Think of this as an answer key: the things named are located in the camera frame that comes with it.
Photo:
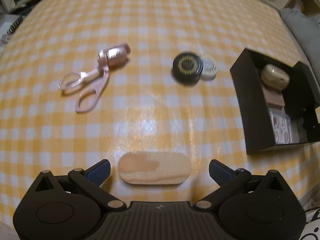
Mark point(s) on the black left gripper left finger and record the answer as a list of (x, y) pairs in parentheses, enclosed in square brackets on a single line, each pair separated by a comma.
[(89, 181)]

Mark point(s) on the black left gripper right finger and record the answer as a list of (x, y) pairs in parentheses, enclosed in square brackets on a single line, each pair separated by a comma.
[(229, 180)]

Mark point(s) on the oval wooden block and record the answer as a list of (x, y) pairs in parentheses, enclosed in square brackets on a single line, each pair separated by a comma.
[(154, 168)]

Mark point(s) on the pink eyelash curler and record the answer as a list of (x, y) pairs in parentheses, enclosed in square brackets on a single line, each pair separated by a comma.
[(96, 80)]

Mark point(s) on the white round compact case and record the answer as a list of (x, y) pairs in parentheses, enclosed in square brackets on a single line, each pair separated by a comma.
[(210, 69)]

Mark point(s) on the black round gold-print tin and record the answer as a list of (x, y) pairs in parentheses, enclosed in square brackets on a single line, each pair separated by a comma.
[(187, 67)]

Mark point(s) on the patterned card pack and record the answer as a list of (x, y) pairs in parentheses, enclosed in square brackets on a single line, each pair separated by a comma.
[(284, 129)]

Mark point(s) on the pink small box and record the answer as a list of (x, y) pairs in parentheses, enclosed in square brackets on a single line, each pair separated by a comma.
[(273, 98)]

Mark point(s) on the beige earbud case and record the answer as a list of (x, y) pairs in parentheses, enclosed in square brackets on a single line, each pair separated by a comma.
[(274, 77)]

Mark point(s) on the black open box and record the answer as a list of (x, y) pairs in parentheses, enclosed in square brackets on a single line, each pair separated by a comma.
[(269, 125)]

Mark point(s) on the yellow white checkered cloth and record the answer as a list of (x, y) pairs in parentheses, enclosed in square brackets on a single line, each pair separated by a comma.
[(143, 107)]

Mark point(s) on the grey pillow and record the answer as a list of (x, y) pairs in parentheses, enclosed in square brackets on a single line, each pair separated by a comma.
[(306, 32)]

